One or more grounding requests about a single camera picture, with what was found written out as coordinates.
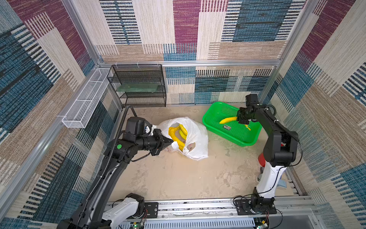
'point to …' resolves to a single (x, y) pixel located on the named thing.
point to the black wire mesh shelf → (140, 73)
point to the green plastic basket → (240, 134)
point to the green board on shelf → (137, 87)
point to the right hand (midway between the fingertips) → (236, 116)
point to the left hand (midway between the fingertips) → (175, 140)
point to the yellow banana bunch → (179, 133)
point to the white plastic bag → (197, 145)
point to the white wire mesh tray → (77, 116)
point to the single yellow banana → (226, 119)
